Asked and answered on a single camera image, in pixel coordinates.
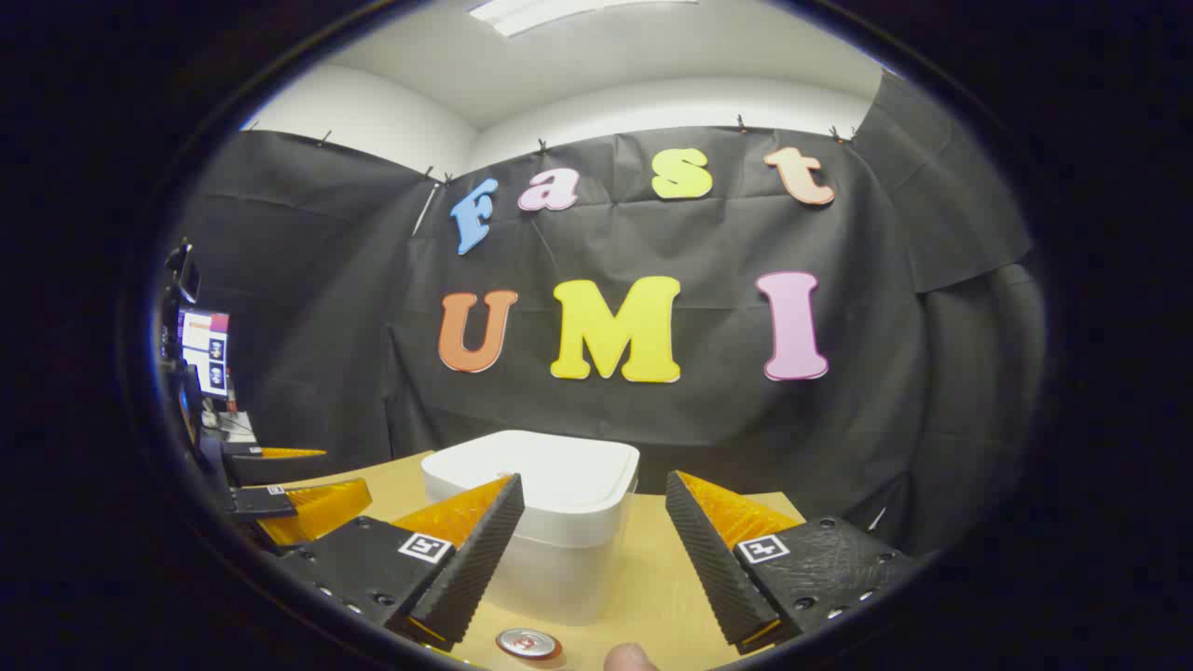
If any computer monitor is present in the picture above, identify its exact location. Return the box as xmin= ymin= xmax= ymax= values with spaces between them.
xmin=177 ymin=308 xmax=231 ymax=402

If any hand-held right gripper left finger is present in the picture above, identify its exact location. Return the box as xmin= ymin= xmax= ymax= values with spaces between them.
xmin=280 ymin=473 xmax=526 ymax=653

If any black backdrop cloth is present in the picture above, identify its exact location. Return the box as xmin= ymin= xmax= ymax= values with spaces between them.
xmin=177 ymin=70 xmax=1049 ymax=560

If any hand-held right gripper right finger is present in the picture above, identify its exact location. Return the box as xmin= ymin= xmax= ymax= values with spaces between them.
xmin=665 ymin=470 xmax=919 ymax=655

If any white side desk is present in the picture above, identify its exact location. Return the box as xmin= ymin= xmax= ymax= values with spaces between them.
xmin=200 ymin=410 xmax=257 ymax=445

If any red pop can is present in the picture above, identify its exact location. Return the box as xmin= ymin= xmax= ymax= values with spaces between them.
xmin=495 ymin=628 xmax=563 ymax=661

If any black mounted device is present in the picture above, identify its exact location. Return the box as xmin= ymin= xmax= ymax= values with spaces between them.
xmin=163 ymin=240 xmax=201 ymax=304

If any white desktop garbage bin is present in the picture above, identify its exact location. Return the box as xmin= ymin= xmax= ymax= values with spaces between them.
xmin=421 ymin=430 xmax=641 ymax=627

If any wooden desktop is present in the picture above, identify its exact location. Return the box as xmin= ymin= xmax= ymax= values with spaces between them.
xmin=270 ymin=451 xmax=807 ymax=671

